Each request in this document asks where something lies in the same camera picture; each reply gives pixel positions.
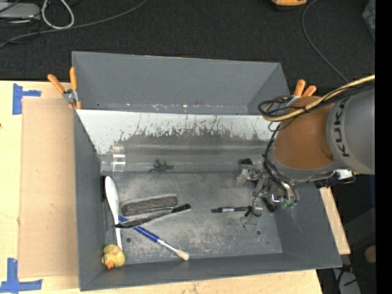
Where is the black pen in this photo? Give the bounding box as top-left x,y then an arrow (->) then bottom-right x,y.
211,206 -> 261,214

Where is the grey felt block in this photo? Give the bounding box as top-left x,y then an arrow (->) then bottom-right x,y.
121,194 -> 179,217

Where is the black knife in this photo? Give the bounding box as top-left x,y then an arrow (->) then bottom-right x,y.
113,203 -> 192,230

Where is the grey metal bin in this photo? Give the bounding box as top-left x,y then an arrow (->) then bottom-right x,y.
70,51 -> 344,292

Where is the clear plastic tube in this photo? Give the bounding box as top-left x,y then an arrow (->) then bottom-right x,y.
98,144 -> 127,174

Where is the white plastic spoon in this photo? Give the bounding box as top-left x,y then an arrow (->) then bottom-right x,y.
104,176 -> 124,251

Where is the yellow rubber duck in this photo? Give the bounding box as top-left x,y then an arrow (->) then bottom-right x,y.
100,243 -> 126,270

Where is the brown cardboard board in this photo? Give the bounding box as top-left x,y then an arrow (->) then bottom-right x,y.
17,97 -> 81,280

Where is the blue-handled brush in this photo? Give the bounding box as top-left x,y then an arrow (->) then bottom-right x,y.
118,214 -> 191,262

